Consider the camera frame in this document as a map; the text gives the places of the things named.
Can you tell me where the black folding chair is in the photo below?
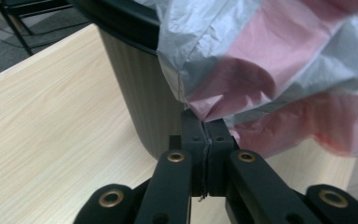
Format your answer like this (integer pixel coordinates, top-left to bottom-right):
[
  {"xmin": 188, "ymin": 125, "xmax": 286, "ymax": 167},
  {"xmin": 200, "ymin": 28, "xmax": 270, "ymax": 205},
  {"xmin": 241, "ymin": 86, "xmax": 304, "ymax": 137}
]
[{"xmin": 0, "ymin": 0, "xmax": 73, "ymax": 58}]

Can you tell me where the black power cable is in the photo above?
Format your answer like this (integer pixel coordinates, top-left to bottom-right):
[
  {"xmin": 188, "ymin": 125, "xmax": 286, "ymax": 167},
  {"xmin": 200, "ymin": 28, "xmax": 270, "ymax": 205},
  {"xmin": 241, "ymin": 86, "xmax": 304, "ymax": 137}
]
[{"xmin": 0, "ymin": 10, "xmax": 90, "ymax": 50}]

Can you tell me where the grey and pink garbage bag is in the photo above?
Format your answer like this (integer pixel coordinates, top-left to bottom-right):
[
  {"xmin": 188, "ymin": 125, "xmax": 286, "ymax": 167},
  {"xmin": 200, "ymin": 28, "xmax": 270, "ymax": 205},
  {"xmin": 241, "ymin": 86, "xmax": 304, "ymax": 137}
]
[{"xmin": 134, "ymin": 0, "xmax": 358, "ymax": 159}]

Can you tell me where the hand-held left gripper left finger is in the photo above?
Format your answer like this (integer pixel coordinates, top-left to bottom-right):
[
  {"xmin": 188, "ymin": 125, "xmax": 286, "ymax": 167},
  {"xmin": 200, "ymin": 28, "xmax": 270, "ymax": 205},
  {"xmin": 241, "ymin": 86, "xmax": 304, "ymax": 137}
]
[{"xmin": 169, "ymin": 108, "xmax": 212, "ymax": 198}]

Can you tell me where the dark grey trash bin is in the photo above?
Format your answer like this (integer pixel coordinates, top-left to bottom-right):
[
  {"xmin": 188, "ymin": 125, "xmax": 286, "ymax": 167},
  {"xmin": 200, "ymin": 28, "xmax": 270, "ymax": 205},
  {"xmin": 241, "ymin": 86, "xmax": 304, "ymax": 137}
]
[{"xmin": 69, "ymin": 0, "xmax": 194, "ymax": 161}]

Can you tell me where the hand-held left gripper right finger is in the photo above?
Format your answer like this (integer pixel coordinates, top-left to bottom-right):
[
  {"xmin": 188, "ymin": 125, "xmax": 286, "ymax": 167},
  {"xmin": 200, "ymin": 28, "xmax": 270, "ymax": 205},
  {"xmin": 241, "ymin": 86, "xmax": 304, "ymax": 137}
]
[{"xmin": 204, "ymin": 118, "xmax": 241, "ymax": 198}]

